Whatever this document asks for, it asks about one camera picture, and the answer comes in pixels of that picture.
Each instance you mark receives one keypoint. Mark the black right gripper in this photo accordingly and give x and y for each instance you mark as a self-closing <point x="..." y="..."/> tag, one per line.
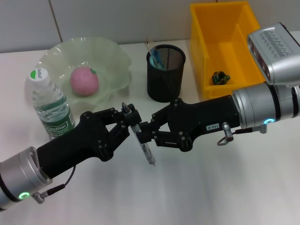
<point x="204" y="122"/>

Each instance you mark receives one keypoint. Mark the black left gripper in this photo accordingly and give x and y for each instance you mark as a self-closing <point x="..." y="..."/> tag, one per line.
<point x="77" y="140"/>

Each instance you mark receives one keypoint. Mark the silver ballpoint pen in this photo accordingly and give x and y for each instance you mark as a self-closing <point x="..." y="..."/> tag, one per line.
<point x="145" y="150"/>

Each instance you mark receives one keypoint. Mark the pink toy peach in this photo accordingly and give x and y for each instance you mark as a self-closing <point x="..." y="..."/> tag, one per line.
<point x="83" y="82"/>

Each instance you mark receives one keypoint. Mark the clear green-label water bottle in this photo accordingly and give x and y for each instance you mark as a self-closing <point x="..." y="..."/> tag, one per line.
<point x="54" y="112"/>

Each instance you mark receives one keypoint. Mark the blue scissors with cover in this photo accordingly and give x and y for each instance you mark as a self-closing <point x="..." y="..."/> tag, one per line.
<point x="155" y="58"/>

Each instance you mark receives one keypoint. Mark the green plastic wrapper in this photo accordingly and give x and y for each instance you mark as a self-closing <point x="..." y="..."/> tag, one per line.
<point x="220" y="78"/>

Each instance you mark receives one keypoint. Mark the transparent plastic ruler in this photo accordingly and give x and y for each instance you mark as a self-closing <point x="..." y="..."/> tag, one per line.
<point x="150" y="44"/>

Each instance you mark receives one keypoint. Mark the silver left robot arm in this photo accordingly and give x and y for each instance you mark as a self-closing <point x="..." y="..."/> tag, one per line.
<point x="21" y="178"/>

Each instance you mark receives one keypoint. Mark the black mesh pen holder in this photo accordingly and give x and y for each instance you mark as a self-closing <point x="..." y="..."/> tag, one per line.
<point x="164" y="86"/>

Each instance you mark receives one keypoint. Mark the green wavy glass fruit plate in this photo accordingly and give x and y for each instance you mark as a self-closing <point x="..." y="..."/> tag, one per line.
<point x="105" y="65"/>

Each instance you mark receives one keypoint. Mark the yellow plastic bin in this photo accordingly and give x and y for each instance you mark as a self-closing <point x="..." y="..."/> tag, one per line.
<point x="222" y="35"/>

